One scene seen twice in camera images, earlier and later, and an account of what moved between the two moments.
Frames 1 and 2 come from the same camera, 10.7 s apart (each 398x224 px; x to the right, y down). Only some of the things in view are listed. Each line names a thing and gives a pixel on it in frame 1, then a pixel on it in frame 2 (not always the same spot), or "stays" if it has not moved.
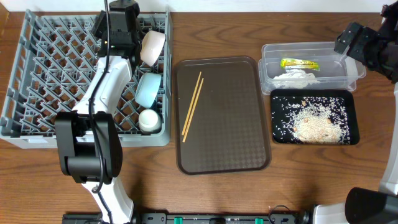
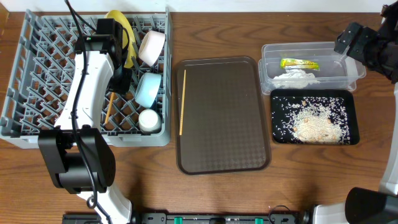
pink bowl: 152,45 stays
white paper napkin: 294,79 stays
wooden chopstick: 191,102 → 182,103
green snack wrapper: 295,63 stays
